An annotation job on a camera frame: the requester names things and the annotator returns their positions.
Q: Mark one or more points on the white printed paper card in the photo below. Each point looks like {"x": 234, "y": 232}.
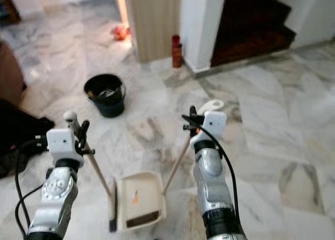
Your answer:
{"x": 107, "y": 93}

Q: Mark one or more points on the dark brown fabric sofa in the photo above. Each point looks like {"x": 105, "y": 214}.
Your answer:
{"x": 10, "y": 75}

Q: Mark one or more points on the black bag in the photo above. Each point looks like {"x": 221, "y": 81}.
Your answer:
{"x": 18, "y": 133}

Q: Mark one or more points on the black round waste bin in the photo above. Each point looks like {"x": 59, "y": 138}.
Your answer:
{"x": 110, "y": 106}

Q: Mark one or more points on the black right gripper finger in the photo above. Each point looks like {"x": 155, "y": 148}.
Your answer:
{"x": 192, "y": 112}

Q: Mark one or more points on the light wood panel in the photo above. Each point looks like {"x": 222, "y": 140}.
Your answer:
{"x": 154, "y": 23}

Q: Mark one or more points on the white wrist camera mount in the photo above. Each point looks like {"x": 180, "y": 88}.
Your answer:
{"x": 212, "y": 124}
{"x": 61, "y": 143}

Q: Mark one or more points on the small dark wooden stand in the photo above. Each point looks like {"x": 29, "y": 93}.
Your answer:
{"x": 8, "y": 4}

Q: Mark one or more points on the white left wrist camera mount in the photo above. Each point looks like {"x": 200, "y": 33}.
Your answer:
{"x": 61, "y": 143}

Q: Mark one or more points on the brown bottle with red cap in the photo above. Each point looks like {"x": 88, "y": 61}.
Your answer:
{"x": 176, "y": 52}

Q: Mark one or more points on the dark wooden staircase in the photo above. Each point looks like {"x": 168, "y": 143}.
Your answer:
{"x": 251, "y": 28}

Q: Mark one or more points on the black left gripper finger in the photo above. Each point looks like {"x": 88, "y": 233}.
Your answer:
{"x": 84, "y": 128}

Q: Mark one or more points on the red orange toy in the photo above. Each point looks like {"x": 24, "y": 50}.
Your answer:
{"x": 120, "y": 32}

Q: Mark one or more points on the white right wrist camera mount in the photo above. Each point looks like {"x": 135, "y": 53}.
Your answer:
{"x": 212, "y": 124}

